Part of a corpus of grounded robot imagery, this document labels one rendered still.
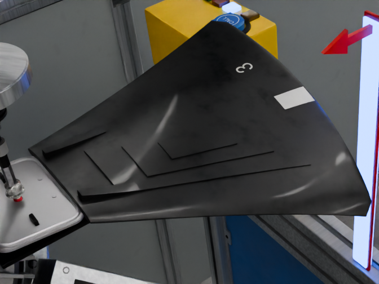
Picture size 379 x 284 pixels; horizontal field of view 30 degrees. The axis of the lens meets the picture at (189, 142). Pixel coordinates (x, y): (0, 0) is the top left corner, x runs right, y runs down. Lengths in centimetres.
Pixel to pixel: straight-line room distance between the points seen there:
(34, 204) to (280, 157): 19
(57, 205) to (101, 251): 114
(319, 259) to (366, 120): 26
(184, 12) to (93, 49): 45
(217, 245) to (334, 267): 33
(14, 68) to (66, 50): 89
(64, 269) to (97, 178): 12
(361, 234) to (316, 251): 11
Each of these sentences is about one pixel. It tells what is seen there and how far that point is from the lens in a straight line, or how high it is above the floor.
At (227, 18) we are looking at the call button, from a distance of 89.
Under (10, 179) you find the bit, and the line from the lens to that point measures 50.
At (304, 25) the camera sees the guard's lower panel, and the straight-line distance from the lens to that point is 167.
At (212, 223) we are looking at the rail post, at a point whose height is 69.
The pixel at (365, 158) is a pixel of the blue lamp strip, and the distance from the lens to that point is 75.
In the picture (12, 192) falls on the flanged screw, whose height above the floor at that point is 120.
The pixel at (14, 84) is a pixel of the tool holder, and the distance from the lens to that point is 43.
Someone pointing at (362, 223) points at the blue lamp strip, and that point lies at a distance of 81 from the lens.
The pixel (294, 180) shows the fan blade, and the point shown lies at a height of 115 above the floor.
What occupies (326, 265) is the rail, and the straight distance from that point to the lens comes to 92.
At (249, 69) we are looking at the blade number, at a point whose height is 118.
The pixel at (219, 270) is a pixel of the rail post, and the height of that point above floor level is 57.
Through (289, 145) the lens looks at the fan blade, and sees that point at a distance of 56.
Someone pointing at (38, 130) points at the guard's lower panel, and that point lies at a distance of 138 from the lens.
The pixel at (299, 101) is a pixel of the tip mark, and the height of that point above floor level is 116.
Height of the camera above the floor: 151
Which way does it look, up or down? 39 degrees down
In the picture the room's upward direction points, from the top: 8 degrees counter-clockwise
